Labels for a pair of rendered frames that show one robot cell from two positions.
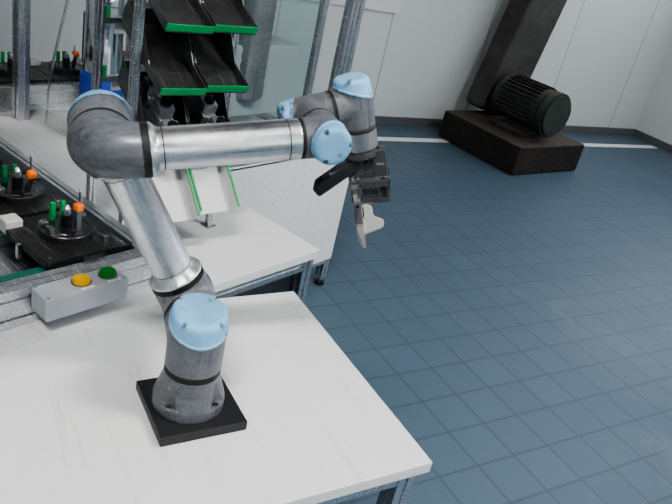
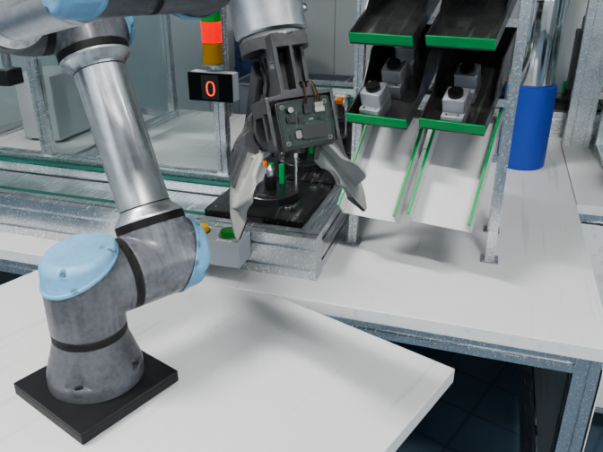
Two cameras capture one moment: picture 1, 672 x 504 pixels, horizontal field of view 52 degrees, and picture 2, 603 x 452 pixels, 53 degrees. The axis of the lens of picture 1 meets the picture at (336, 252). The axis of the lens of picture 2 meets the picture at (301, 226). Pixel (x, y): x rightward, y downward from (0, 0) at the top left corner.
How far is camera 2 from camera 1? 1.43 m
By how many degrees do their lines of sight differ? 65
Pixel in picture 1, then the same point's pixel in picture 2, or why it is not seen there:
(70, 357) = not seen: hidden behind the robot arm
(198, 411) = (52, 379)
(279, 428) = not seen: outside the picture
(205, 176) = (455, 178)
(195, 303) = (86, 242)
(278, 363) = (256, 420)
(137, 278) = (285, 261)
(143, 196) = (88, 98)
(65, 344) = not seen: hidden behind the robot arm
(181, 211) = (388, 208)
